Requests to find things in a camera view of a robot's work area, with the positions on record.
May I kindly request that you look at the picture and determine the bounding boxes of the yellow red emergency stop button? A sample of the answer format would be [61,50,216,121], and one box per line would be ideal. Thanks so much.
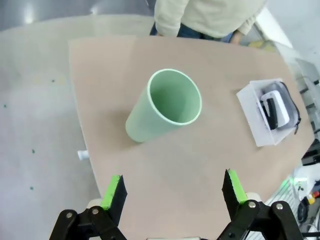
[306,190,320,205]

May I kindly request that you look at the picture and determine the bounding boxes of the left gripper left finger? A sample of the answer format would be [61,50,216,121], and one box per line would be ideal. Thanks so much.
[49,174,129,240]

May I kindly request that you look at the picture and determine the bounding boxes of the person torso in cream sweater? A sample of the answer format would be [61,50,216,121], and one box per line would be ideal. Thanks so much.
[154,0,266,39]

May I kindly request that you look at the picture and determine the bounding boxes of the light green plastic cup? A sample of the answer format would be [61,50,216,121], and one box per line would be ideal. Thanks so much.
[124,68,203,144]

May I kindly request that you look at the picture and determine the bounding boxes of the grey pouch with black zipper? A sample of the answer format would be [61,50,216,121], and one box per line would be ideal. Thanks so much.
[257,81,302,136]

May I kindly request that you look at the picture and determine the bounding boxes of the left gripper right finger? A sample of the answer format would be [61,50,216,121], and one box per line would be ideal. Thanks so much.
[216,168,305,240]

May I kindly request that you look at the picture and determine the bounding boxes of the person left forearm cream sleeve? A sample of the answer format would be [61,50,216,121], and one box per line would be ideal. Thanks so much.
[236,6,265,36]

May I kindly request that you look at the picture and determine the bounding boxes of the person left hand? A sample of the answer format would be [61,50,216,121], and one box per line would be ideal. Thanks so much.
[230,31,244,45]

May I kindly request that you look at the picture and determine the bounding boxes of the blue jeans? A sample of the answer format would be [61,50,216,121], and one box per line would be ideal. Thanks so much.
[149,22,238,44]

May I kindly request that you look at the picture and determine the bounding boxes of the black stapler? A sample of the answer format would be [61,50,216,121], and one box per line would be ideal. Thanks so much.
[264,97,280,131]

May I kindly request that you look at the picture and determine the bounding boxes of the person right forearm cream sleeve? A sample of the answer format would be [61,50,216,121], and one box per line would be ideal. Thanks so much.
[154,0,184,38]

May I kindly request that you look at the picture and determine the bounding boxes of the white perforated plastic basket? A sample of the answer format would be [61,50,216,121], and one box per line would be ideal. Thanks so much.
[236,78,303,148]

